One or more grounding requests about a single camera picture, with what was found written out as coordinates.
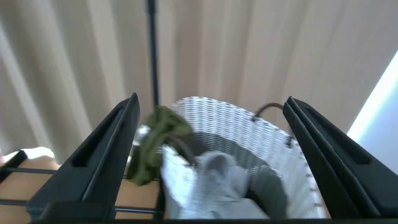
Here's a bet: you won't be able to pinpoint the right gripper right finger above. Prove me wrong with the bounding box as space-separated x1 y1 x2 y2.
282 95 398 219

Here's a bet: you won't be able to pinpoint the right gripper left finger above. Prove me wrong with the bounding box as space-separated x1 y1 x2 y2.
26 92 141 220

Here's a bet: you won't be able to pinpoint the pale grey shorts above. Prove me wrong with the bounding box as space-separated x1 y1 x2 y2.
177 151 272 220

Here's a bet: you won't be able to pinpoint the white laundry basket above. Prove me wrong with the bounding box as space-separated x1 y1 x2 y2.
160 96 328 220

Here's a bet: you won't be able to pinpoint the black clothes rack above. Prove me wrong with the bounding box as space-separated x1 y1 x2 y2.
0 0 165 220

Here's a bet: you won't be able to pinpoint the green garment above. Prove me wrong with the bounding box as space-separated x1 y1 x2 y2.
126 105 196 187

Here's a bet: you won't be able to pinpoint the beige curtain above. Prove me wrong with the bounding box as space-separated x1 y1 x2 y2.
0 0 398 164

